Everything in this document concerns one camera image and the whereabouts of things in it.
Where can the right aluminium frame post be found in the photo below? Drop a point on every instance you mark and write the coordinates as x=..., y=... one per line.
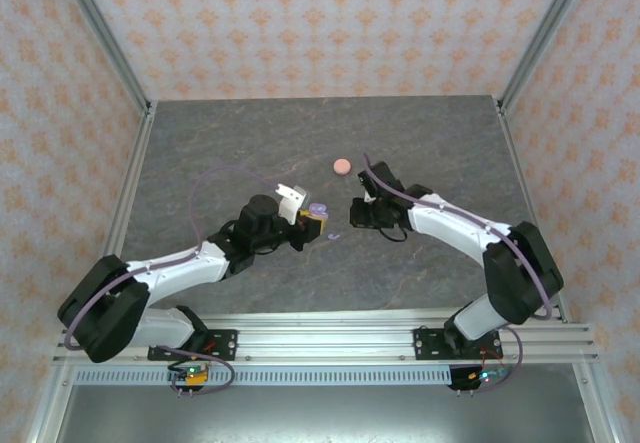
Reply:
x=545, y=38

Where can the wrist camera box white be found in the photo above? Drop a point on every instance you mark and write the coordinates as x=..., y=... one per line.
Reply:
x=291, y=203
x=370, y=196

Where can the aluminium frame post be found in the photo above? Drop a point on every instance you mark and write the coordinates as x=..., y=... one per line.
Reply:
x=545, y=38
x=100, y=38

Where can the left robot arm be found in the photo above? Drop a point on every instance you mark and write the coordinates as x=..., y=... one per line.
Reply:
x=175, y=273

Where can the aluminium side rail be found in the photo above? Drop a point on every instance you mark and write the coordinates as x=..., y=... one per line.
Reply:
x=135, y=163
x=515, y=163

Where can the left aluminium side rail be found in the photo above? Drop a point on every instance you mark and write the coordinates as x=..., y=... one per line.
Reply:
x=135, y=163

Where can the left aluminium frame post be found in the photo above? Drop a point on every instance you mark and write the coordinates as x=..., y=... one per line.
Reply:
x=100, y=38

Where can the pink earbud charging case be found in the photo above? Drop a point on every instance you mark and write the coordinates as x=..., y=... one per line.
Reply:
x=342, y=166

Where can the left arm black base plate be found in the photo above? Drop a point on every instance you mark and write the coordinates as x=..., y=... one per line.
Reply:
x=225, y=345

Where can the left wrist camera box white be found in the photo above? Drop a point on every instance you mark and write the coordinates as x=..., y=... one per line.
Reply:
x=291, y=203

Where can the purple earbud charging case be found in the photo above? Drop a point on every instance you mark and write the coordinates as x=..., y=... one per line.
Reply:
x=318, y=209

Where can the right aluminium side rail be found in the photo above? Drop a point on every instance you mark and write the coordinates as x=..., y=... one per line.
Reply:
x=515, y=163

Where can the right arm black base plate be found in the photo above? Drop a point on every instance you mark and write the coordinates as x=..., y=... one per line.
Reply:
x=425, y=343

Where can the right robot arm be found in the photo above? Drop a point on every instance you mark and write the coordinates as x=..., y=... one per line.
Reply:
x=450, y=228

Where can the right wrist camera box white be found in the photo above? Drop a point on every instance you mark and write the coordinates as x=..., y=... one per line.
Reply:
x=370, y=196

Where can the aluminium mounting rail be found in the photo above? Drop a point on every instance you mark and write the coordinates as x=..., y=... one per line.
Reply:
x=325, y=335

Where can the grey metal sheet panel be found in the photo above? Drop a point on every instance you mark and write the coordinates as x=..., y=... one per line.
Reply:
x=320, y=413

